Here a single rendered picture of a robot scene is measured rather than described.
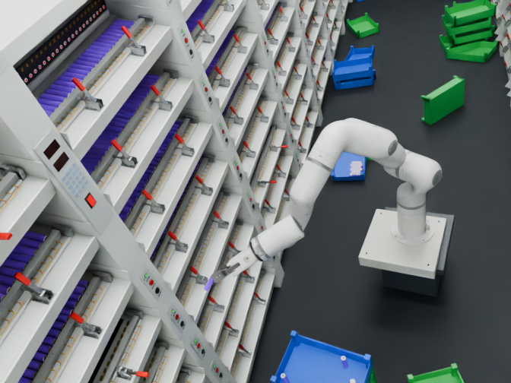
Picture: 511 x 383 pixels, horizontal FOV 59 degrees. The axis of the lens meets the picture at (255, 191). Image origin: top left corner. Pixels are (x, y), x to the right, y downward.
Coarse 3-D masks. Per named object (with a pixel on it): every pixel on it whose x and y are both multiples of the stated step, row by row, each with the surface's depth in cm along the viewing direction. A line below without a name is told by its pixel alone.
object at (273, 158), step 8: (280, 128) 253; (280, 136) 249; (272, 144) 244; (280, 144) 244; (272, 152) 240; (272, 160) 235; (264, 168) 232; (272, 168) 232; (264, 176) 228; (264, 192) 220; (256, 200) 217
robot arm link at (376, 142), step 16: (336, 128) 139; (352, 128) 142; (368, 128) 143; (384, 128) 147; (320, 144) 140; (336, 144) 139; (352, 144) 143; (368, 144) 143; (384, 144) 143; (320, 160) 139; (336, 160) 141
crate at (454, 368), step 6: (456, 366) 181; (432, 372) 184; (438, 372) 185; (444, 372) 186; (450, 372) 187; (456, 372) 184; (408, 378) 183; (414, 378) 186; (420, 378) 187; (426, 378) 188; (432, 378) 187; (438, 378) 187; (444, 378) 186; (450, 378) 185; (456, 378) 185
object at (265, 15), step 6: (258, 0) 233; (264, 0) 236; (270, 0) 238; (276, 0) 241; (258, 6) 233; (264, 6) 229; (270, 6) 233; (264, 12) 228; (270, 12) 232; (264, 18) 224; (264, 24) 223
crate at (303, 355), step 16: (288, 352) 167; (304, 352) 168; (320, 352) 167; (336, 352) 163; (352, 352) 158; (288, 368) 166; (304, 368) 164; (320, 368) 162; (336, 368) 161; (352, 368) 159; (368, 368) 153
